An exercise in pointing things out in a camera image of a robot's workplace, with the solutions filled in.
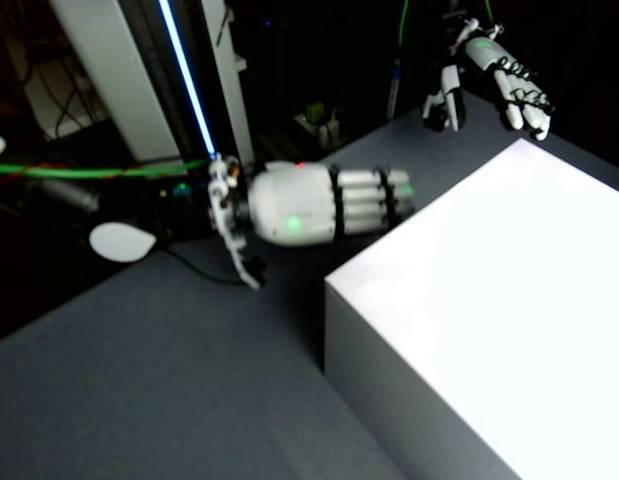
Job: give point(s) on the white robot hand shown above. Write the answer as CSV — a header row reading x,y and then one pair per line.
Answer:
x,y
289,200
486,52

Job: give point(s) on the white robot body column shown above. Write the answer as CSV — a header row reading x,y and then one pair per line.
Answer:
x,y
114,75

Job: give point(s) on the white background equipment box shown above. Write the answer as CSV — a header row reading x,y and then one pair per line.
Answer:
x,y
44,100

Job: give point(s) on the white power strip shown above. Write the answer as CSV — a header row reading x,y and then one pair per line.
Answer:
x,y
326,131

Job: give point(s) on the blue light strip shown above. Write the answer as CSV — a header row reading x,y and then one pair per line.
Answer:
x,y
189,85

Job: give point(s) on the grey table cloth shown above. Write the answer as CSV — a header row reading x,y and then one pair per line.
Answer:
x,y
164,390

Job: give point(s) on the large white box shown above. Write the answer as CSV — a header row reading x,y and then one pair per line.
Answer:
x,y
489,300

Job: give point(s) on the grey cylindrical rod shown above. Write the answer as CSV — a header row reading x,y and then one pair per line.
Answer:
x,y
394,90

